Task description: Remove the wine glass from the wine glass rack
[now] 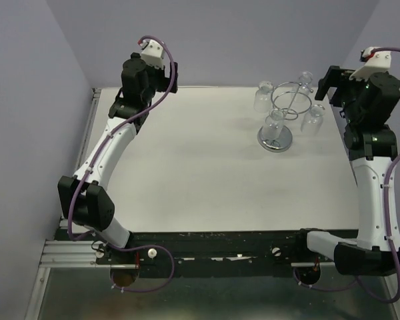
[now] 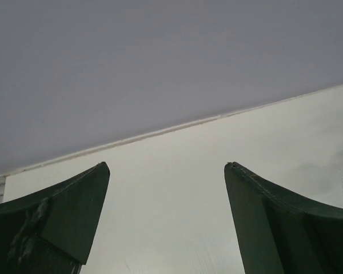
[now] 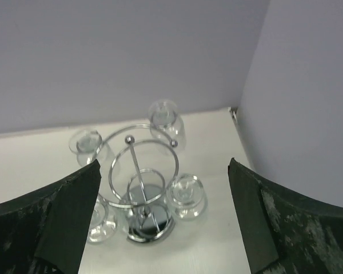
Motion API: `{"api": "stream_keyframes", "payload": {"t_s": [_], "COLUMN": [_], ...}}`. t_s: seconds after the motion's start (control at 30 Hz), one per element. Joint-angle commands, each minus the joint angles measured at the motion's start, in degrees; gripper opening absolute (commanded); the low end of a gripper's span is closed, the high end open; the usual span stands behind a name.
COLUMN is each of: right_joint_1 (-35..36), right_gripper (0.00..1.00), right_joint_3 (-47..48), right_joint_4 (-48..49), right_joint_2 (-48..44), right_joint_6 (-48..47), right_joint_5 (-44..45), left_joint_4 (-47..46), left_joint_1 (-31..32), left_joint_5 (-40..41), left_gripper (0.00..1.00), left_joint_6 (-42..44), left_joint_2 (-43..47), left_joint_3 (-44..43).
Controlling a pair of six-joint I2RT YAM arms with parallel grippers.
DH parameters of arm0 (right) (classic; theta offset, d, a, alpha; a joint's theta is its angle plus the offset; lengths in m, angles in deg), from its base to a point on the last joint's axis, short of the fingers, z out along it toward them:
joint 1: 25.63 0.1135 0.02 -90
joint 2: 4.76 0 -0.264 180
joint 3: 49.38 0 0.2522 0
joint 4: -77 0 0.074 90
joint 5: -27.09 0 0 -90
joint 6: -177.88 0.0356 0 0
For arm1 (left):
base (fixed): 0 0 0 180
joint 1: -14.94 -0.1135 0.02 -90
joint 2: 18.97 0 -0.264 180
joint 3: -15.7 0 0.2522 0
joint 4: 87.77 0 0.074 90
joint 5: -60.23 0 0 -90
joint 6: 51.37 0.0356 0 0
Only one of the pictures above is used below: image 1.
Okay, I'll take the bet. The aluminium frame profile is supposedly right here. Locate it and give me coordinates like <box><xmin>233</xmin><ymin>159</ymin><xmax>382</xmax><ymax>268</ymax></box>
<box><xmin>36</xmin><ymin>87</ymin><xmax>141</xmax><ymax>320</ymax></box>

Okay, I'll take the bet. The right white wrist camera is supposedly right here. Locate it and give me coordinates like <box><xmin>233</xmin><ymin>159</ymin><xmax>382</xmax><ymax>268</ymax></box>
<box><xmin>349</xmin><ymin>47</ymin><xmax>391</xmax><ymax>81</ymax></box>

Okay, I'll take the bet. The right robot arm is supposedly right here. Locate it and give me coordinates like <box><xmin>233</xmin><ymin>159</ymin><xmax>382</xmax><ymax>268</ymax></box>
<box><xmin>293</xmin><ymin>66</ymin><xmax>400</xmax><ymax>276</ymax></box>

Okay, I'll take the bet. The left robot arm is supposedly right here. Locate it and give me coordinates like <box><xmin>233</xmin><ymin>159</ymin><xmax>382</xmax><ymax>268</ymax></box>
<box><xmin>57</xmin><ymin>53</ymin><xmax>178</xmax><ymax>263</ymax></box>

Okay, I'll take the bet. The clear wine glass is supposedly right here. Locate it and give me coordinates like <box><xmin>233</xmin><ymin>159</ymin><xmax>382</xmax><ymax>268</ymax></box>
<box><xmin>253</xmin><ymin>81</ymin><xmax>274</xmax><ymax>113</ymax></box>
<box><xmin>263</xmin><ymin>109</ymin><xmax>285</xmax><ymax>141</ymax></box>
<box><xmin>301</xmin><ymin>104</ymin><xmax>325</xmax><ymax>136</ymax></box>
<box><xmin>292</xmin><ymin>71</ymin><xmax>313</xmax><ymax>103</ymax></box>

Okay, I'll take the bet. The chrome wine glass rack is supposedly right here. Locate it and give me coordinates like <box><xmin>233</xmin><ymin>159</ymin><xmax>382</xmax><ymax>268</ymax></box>
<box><xmin>254</xmin><ymin>80</ymin><xmax>313</xmax><ymax>153</ymax></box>

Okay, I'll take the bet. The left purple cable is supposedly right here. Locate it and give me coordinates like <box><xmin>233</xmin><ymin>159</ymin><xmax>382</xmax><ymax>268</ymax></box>
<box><xmin>66</xmin><ymin>35</ymin><xmax>176</xmax><ymax>294</ymax></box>

